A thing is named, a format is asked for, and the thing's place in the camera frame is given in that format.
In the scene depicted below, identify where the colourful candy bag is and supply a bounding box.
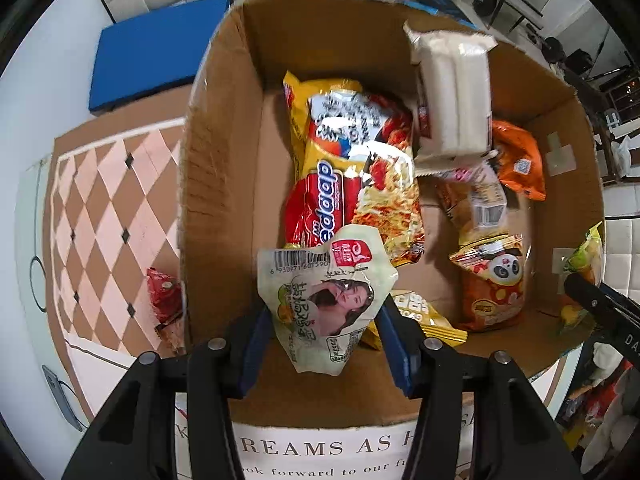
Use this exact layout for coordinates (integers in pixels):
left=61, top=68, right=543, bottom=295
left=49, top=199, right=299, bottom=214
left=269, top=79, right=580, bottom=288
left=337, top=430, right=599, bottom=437
left=557, top=222, right=605, bottom=336

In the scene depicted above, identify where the white goose plush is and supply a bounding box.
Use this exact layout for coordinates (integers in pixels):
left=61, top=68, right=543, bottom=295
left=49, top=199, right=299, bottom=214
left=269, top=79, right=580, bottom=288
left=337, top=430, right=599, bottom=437
left=580, top=400, right=636, bottom=473

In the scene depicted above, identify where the black dumbbell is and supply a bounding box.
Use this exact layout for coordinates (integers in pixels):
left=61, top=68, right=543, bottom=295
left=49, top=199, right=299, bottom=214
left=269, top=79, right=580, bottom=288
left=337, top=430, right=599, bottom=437
left=542, top=36, right=568, bottom=63

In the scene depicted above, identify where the small red snack packet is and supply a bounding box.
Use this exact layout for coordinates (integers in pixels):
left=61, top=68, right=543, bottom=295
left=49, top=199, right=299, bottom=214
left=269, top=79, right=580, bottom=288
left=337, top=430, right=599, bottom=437
left=146, top=267, right=184, bottom=324

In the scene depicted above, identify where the white quilted swivel chair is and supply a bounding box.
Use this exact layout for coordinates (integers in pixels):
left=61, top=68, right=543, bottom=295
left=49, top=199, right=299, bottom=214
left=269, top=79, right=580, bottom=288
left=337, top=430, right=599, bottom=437
left=602, top=185, right=640, bottom=301

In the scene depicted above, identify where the pale green portrait snack packet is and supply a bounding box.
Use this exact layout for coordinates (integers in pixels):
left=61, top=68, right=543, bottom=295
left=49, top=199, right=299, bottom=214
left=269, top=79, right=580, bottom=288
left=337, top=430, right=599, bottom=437
left=257, top=225, right=399, bottom=375

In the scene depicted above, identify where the blue foam mat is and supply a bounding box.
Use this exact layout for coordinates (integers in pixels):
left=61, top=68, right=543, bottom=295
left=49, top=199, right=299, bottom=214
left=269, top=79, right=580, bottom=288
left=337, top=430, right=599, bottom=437
left=87, top=0, right=232, bottom=116

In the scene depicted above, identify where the plain orange snack packet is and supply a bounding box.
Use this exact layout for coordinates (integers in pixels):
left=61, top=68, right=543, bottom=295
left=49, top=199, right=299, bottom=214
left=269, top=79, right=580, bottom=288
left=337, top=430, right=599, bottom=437
left=490, top=120, right=547, bottom=202

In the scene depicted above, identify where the yellow-edged clear snack packet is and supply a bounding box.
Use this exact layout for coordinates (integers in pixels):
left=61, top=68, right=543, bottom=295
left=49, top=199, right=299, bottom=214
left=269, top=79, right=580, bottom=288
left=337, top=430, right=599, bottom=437
left=435, top=162, right=509, bottom=242

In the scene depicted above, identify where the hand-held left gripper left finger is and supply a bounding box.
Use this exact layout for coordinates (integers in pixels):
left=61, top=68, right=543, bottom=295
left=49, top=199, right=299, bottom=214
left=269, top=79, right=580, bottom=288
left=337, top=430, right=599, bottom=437
left=60, top=302, right=275, bottom=480

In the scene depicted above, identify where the red yellow noodle packet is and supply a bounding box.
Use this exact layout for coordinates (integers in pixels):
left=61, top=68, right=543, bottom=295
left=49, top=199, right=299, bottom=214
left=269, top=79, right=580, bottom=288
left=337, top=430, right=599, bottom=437
left=282, top=71, right=427, bottom=267

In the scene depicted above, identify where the grey flat device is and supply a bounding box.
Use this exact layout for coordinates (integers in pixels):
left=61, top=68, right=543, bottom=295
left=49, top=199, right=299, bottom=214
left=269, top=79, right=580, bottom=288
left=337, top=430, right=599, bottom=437
left=42, top=365, right=84, bottom=431

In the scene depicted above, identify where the yellow snack packet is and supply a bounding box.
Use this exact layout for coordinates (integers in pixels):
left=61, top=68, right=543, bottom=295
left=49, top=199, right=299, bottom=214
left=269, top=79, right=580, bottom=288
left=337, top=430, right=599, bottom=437
left=360, top=289, right=468, bottom=352

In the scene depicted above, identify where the cardboard box with blue print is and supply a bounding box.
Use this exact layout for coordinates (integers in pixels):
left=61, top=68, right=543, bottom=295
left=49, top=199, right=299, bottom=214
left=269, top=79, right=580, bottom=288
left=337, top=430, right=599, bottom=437
left=177, top=0, right=607, bottom=431

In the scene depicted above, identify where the small brown snack packet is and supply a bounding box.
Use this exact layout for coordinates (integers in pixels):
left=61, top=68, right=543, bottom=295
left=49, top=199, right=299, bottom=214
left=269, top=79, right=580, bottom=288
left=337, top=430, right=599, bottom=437
left=155, top=317, right=187, bottom=357

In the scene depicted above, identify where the black speaker box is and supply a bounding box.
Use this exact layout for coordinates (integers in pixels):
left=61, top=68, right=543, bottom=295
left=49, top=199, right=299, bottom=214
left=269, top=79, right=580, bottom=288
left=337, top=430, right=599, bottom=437
left=565, top=49, right=596, bottom=78

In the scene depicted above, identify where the orange panda snack packet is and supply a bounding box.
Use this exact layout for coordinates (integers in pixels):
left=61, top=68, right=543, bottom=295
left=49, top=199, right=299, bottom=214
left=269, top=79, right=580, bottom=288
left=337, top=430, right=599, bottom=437
left=449, top=232, right=526, bottom=332

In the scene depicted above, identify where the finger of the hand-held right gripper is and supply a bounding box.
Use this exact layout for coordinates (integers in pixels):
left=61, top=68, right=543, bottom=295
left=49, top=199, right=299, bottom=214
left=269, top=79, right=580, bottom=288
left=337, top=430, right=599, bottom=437
left=563, top=271, right=640, bottom=333

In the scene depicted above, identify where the white wafer pack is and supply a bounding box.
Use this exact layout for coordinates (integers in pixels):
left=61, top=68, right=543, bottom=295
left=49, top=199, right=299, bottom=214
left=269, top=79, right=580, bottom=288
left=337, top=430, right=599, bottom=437
left=403, top=21, right=498, bottom=177

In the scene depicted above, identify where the checkered tablecloth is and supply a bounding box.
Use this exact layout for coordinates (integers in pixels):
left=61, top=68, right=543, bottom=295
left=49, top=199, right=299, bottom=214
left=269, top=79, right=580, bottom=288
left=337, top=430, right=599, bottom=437
left=42, top=115, right=576, bottom=480

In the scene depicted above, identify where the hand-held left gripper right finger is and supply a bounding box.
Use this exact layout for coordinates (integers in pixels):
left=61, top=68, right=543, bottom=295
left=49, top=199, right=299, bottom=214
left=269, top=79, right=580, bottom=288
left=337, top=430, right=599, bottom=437
left=375, top=297, right=584, bottom=480

